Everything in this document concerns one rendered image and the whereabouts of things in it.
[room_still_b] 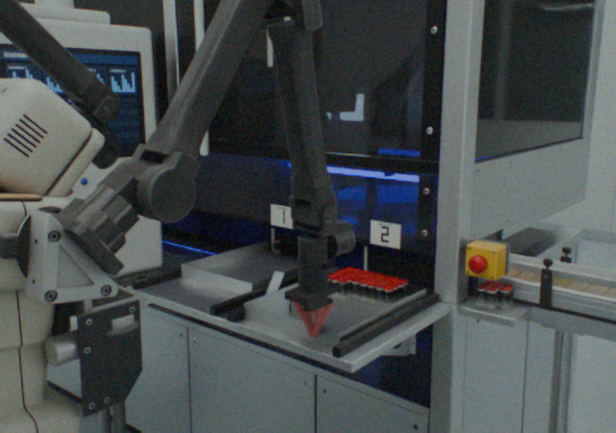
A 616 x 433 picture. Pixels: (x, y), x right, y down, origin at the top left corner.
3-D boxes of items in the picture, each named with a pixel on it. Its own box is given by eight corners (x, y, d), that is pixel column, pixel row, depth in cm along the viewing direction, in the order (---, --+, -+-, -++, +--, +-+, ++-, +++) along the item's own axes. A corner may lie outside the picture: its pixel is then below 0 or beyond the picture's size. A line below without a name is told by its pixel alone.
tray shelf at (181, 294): (256, 253, 192) (256, 248, 192) (464, 302, 149) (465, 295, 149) (125, 293, 156) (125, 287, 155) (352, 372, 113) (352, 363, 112)
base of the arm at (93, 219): (32, 216, 81) (74, 231, 73) (77, 175, 85) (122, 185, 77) (74, 259, 86) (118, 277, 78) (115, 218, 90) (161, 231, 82)
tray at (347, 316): (337, 280, 160) (337, 267, 159) (425, 302, 143) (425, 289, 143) (243, 318, 134) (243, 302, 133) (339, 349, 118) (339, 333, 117)
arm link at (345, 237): (290, 199, 116) (324, 207, 111) (328, 191, 124) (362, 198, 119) (288, 259, 119) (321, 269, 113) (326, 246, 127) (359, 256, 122)
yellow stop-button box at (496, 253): (477, 267, 144) (479, 238, 143) (508, 273, 140) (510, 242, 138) (463, 275, 138) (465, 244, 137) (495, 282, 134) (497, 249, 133)
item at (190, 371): (200, 323, 362) (195, 176, 345) (565, 457, 235) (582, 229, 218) (32, 390, 286) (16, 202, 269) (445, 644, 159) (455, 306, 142)
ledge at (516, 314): (482, 297, 153) (483, 291, 152) (536, 310, 145) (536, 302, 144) (458, 314, 142) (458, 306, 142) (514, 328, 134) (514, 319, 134)
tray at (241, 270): (268, 250, 189) (268, 240, 188) (335, 266, 173) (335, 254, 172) (181, 277, 163) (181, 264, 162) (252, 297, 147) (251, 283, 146)
